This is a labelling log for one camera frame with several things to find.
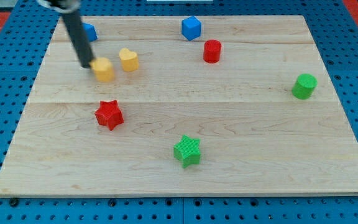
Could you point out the yellow hexagon block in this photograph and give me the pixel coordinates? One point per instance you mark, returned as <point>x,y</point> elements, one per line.
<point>103,69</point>

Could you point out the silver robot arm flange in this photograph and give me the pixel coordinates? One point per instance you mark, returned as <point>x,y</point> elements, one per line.
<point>61,6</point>

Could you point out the light wooden board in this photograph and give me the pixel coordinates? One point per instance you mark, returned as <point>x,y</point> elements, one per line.
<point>256,138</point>

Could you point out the green star block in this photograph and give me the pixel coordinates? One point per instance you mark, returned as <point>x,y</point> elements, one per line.
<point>187,151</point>

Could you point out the red cylinder block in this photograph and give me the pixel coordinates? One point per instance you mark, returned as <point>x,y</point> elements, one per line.
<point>212,51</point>

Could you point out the yellow heart block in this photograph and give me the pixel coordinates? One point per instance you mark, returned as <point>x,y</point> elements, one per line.
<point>129,60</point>

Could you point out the red star block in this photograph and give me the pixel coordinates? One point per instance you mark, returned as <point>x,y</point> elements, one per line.
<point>109,114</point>

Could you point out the blue cube block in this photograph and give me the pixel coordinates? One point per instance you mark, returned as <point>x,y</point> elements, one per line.
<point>191,28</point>

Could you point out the blue block behind rod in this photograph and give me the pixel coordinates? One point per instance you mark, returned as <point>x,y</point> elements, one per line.
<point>90,31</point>

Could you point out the green cylinder block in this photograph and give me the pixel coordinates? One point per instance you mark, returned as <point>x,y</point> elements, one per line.
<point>304,86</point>

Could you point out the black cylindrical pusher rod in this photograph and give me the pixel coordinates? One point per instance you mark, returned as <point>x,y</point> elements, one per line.
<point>78,37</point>

